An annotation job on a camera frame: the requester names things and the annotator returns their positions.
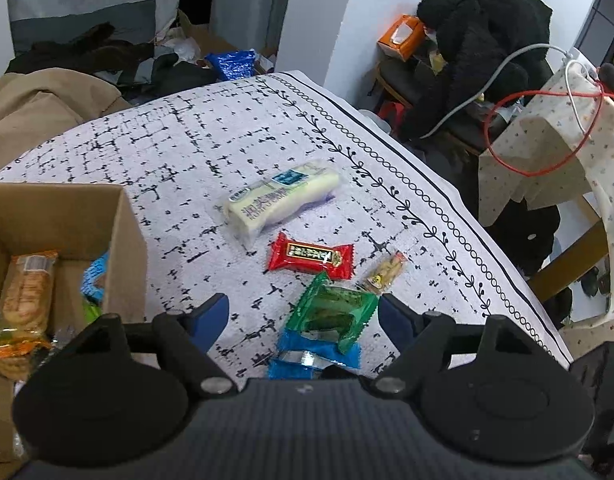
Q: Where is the long orange biscuit packet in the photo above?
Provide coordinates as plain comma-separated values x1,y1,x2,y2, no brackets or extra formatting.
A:
0,252,58,381

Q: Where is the beige coat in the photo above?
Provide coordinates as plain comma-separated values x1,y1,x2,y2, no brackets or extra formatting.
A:
0,67,133,178

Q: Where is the orange snack packet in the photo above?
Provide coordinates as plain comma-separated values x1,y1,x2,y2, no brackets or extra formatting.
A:
0,327,55,361

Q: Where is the white power strip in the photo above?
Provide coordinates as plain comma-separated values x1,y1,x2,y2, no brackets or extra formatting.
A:
567,47,600,78

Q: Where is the long white snack packet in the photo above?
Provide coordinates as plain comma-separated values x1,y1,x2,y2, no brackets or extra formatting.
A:
222,160,345,251

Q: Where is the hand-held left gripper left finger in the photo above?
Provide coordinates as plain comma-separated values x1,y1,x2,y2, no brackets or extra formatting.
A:
62,293,238,395

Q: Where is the white plastic bag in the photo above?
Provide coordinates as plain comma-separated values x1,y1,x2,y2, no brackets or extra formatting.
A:
157,25,203,63

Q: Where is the blue foil bag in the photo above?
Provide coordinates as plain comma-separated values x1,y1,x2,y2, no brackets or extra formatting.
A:
204,49,258,82

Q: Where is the side table with dotted cloth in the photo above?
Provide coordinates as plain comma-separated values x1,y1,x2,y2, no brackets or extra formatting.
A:
477,65,614,346

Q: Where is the orange tissue box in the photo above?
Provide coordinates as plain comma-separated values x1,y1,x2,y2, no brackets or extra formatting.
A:
377,15,428,59

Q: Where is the thin white cable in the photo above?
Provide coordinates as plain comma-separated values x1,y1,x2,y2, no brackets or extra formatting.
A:
564,57,605,136

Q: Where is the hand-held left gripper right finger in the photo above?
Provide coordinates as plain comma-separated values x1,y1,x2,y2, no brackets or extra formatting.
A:
373,293,552,395

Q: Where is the blue snack packet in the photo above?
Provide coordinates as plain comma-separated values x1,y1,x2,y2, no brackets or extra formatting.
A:
267,330,363,381

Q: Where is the red bag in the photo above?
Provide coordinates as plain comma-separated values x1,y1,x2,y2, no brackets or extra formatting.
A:
377,101,413,121

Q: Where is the brown cardboard box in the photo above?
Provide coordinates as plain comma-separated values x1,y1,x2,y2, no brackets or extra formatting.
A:
0,182,149,466

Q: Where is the small yellow snack packet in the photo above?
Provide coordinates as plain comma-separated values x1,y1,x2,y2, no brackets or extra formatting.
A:
357,251,408,293

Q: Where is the black clothes pile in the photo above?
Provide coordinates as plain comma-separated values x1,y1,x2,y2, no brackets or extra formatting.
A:
4,22,155,78

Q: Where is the dark chair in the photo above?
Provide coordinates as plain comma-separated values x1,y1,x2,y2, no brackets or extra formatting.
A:
374,57,488,156

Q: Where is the dark cloth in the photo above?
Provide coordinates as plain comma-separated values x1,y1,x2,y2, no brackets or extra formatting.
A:
122,52,223,103

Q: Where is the thick grey-white cable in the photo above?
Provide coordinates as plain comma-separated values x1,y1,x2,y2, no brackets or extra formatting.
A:
419,44,582,140

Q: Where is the red cable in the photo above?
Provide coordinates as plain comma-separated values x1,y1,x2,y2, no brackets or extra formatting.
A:
484,77,614,177

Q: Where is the flattened brown cardboard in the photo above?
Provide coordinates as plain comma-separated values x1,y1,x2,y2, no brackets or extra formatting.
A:
177,7,278,73

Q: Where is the wooden table frame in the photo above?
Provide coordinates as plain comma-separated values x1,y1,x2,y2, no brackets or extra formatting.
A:
527,220,610,303

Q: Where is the red snack packet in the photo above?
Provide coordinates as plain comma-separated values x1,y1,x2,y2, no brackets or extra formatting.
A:
267,232,355,281

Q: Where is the green clear-window snack packet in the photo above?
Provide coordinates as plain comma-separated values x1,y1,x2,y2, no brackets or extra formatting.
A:
284,271,379,355

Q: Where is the black fleece jacket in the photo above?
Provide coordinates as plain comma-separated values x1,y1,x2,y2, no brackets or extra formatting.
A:
402,0,555,141

